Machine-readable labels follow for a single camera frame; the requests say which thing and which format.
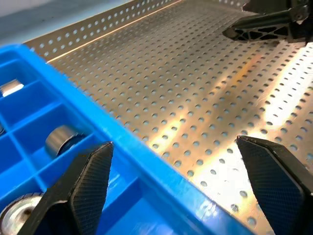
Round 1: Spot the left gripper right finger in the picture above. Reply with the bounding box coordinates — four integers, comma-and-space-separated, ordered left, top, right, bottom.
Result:
236, 135, 313, 235

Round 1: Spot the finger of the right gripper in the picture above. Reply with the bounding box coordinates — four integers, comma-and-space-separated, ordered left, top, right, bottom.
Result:
222, 9, 294, 43

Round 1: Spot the perforated metal tray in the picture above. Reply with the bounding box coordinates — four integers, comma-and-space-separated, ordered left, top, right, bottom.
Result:
23, 0, 313, 235

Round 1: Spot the blue compartment tray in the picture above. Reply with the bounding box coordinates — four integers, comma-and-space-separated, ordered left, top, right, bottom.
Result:
0, 44, 255, 235

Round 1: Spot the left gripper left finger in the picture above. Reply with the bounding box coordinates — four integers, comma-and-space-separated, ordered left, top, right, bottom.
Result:
18, 141, 114, 235

